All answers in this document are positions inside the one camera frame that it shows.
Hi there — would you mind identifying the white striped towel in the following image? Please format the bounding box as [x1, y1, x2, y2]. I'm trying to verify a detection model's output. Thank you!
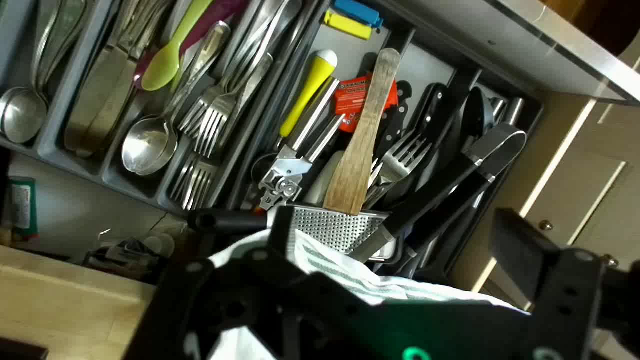
[207, 229, 515, 360]

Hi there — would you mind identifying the metal fork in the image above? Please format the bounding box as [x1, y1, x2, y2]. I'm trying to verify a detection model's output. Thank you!
[183, 52, 272, 157]

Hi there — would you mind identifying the wooden spatula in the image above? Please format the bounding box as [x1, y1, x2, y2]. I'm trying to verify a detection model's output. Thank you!
[324, 47, 402, 214]

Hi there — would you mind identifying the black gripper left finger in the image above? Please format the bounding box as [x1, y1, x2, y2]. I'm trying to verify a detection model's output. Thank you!
[124, 206, 293, 360]

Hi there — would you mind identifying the large metal spoon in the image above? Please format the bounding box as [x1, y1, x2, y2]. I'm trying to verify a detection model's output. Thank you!
[119, 19, 230, 176]

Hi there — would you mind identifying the metal ladle spoon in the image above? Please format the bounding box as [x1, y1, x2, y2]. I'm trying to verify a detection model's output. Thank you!
[0, 0, 88, 144]

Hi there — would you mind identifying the grey cutlery tray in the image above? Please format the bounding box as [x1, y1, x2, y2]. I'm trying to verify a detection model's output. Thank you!
[0, 0, 545, 222]

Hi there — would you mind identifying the black slotted spatula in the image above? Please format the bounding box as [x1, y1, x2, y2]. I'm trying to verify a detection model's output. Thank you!
[378, 123, 528, 238]

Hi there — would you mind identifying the blue clip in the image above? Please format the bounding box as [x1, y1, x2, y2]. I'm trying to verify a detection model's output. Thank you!
[332, 0, 381, 28]

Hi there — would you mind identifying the orange plastic tool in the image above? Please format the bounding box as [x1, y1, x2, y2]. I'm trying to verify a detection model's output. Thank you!
[333, 73, 369, 133]

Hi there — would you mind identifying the metal can opener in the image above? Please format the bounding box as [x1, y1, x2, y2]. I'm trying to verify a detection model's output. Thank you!
[255, 77, 341, 209]

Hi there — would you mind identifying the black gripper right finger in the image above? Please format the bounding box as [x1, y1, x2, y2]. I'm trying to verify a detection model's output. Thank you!
[492, 207, 603, 360]

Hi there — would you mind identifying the green plastic spoon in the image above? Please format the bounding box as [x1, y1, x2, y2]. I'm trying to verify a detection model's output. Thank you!
[139, 0, 212, 91]

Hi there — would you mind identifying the yellow handled peeler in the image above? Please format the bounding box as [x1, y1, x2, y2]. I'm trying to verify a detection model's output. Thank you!
[277, 49, 337, 137]

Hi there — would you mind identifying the metal grater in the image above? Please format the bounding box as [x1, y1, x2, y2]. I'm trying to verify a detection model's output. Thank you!
[292, 206, 385, 253]

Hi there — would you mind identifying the yellow clip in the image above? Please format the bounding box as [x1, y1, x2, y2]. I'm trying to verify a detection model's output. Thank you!
[321, 10, 371, 39]

